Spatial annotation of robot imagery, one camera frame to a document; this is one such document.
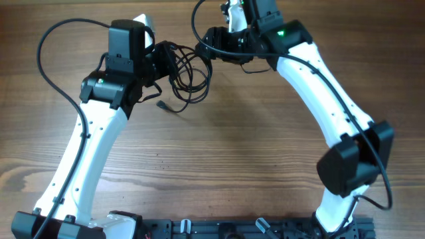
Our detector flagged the thin black cable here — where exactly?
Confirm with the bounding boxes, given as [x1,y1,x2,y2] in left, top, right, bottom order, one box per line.
[171,44,213,104]

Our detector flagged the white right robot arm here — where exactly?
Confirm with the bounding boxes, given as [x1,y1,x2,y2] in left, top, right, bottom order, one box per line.
[198,0,394,238]

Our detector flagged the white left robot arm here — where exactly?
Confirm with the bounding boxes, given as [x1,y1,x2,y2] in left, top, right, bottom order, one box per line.
[11,15,177,238]

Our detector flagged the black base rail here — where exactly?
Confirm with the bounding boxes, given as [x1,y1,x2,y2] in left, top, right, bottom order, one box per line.
[143,218,377,239]

